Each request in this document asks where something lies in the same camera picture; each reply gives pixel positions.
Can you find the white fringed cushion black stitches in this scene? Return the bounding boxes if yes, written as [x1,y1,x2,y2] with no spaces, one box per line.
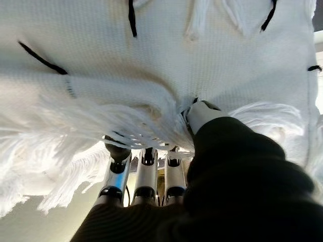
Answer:
[0,0,323,219]

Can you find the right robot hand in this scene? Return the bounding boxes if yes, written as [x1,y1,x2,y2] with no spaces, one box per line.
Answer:
[70,100,323,242]

